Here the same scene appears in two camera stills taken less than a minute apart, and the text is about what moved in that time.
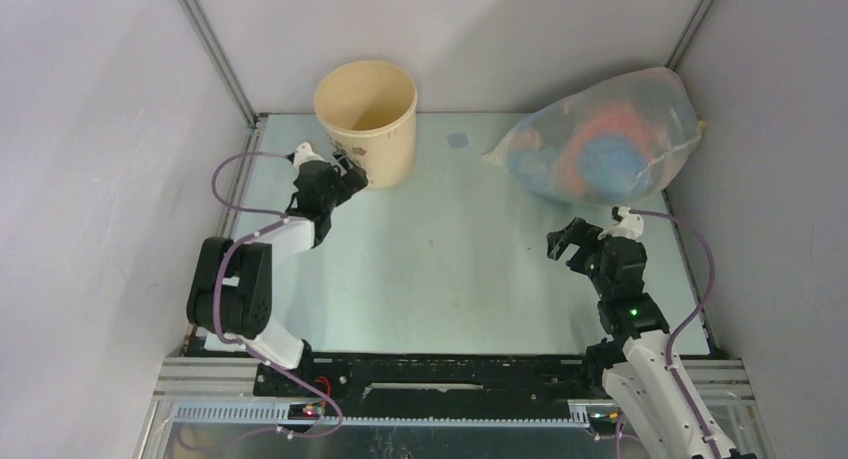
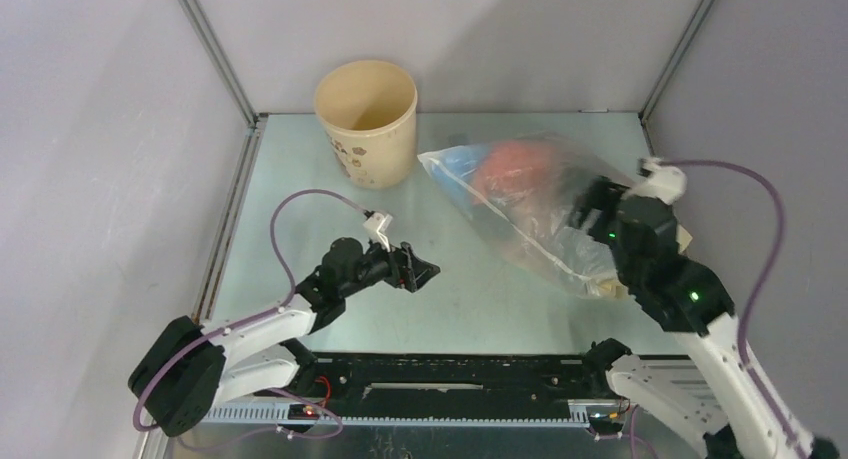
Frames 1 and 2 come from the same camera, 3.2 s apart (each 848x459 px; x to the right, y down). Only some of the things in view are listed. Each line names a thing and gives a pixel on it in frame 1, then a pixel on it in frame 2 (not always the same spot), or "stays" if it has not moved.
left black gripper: (350, 183) -> (421, 270)
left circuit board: (306, 411) stays
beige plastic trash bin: (369, 111) stays
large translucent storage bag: (606, 143) -> (536, 185)
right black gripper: (581, 247) -> (597, 204)
